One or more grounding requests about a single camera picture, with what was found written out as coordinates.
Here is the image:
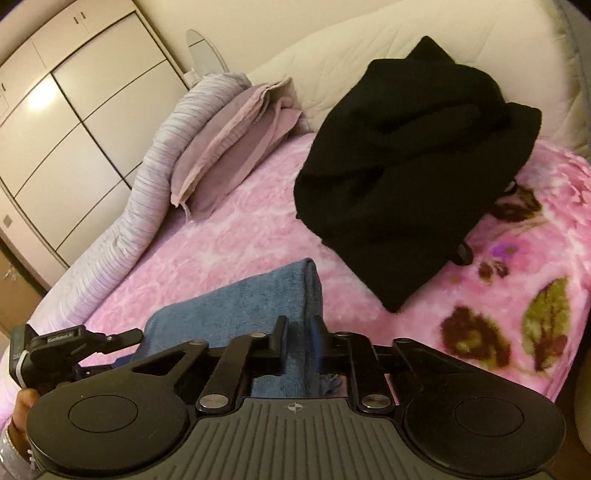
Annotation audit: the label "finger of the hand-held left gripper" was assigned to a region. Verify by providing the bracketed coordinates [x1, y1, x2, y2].
[83, 328, 145, 352]
[74, 358, 134, 381]

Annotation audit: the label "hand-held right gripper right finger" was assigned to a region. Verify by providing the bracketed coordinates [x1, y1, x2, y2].
[311, 316, 464, 412]

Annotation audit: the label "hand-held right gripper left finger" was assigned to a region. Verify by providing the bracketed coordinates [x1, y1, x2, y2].
[131, 316, 290, 414]

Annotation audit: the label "blue denim jeans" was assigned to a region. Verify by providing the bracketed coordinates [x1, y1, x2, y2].
[129, 258, 342, 400]

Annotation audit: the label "person's left forearm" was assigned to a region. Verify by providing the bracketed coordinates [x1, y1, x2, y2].
[0, 422, 37, 476]

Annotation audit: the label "person's left hand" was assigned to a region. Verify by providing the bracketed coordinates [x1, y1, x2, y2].
[11, 388, 41, 439]

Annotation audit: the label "pink floral blanket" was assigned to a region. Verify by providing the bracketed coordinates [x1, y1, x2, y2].
[0, 135, 591, 431]

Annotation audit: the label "grey ribbed quilt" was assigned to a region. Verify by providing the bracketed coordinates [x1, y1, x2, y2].
[27, 71, 253, 325]

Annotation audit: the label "black knit garment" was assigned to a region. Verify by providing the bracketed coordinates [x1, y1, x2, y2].
[294, 36, 543, 313]

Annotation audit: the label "lilac folded pillowcase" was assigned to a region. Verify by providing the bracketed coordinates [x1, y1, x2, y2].
[170, 85, 296, 220]

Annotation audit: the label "cream sliding door wardrobe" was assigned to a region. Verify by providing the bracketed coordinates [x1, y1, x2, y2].
[0, 0, 192, 289]

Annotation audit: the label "mauve pillow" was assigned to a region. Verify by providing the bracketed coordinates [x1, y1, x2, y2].
[247, 78, 305, 139]

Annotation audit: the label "white padded headboard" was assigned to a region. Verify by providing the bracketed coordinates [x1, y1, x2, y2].
[247, 0, 591, 160]

